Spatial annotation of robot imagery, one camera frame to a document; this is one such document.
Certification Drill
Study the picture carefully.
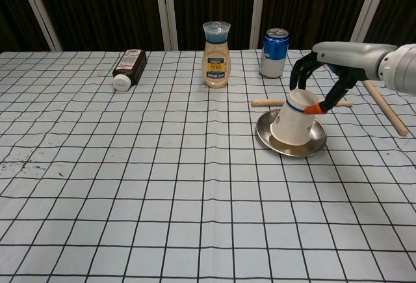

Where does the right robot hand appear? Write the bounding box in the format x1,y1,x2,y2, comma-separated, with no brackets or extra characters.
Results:
290,41,383,115

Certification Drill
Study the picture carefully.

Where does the white paper cup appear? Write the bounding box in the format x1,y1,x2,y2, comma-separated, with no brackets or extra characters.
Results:
270,88,320,146

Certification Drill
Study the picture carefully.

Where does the round metal plate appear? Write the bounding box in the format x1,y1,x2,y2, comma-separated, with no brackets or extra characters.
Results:
255,108,328,158

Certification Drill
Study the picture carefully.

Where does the wooden drumstick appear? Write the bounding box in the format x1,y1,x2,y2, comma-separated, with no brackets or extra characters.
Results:
363,80,410,137
251,98,354,108

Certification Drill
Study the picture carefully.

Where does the blue and silver soda can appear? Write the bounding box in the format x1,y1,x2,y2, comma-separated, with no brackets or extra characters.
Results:
259,28,291,79

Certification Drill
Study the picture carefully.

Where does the small jar with clear lid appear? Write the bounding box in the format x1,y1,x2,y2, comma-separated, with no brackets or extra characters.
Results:
202,21,231,90

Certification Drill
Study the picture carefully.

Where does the dark brown bottle white cap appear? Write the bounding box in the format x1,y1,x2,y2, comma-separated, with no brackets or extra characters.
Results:
112,49,148,93

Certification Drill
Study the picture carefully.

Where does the checkered light blue tablecloth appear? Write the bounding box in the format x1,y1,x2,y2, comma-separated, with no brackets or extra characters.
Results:
0,48,416,283

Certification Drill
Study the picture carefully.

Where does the white metal frame beam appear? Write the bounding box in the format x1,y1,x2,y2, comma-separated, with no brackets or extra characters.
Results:
153,0,179,51
14,0,63,52
350,0,387,44
249,0,268,49

